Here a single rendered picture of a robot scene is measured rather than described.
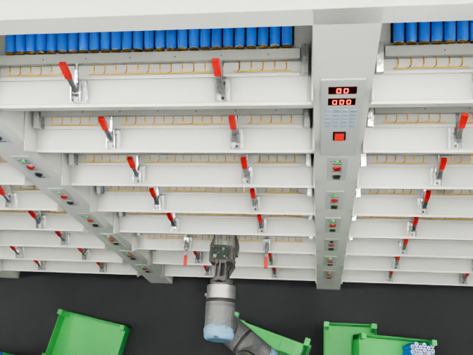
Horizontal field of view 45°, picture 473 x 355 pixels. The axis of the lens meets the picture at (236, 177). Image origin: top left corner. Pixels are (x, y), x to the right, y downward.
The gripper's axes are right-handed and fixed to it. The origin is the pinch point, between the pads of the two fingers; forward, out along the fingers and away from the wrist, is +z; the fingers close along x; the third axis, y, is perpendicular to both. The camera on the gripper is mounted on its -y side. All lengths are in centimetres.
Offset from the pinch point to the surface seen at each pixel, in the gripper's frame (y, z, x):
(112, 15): 114, -3, -2
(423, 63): 92, 1, -47
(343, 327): -58, -25, -40
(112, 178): 51, -3, 20
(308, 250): -6.0, -6.8, -26.7
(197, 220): 14.0, -3.0, 6.5
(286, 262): -24.8, -6.7, -18.6
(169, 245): -5.8, -5.8, 19.8
